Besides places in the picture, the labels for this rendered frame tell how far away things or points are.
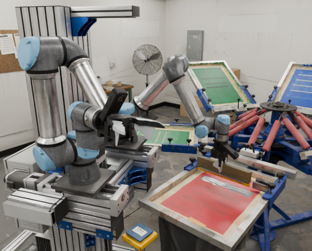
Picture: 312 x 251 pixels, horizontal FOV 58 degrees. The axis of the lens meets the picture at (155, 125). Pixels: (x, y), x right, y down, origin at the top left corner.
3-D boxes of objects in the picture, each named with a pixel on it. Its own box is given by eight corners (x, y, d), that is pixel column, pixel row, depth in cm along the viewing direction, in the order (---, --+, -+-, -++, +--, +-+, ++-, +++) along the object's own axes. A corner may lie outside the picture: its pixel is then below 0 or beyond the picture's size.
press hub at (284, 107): (272, 251, 256) (297, 110, 212) (233, 233, 279) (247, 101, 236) (285, 229, 284) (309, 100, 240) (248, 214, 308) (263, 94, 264)
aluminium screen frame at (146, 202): (231, 254, 128) (231, 247, 127) (138, 205, 164) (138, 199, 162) (283, 185, 185) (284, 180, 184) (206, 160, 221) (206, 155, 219)
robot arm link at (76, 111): (86, 120, 102) (84, 97, 99) (104, 127, 95) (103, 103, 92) (66, 125, 97) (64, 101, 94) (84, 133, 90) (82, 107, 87)
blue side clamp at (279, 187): (269, 208, 163) (270, 197, 161) (260, 204, 166) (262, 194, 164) (284, 187, 185) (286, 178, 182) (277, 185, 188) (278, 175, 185)
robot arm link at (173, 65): (172, 53, 146) (213, 135, 152) (178, 52, 155) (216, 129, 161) (154, 63, 151) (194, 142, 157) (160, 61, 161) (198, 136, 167)
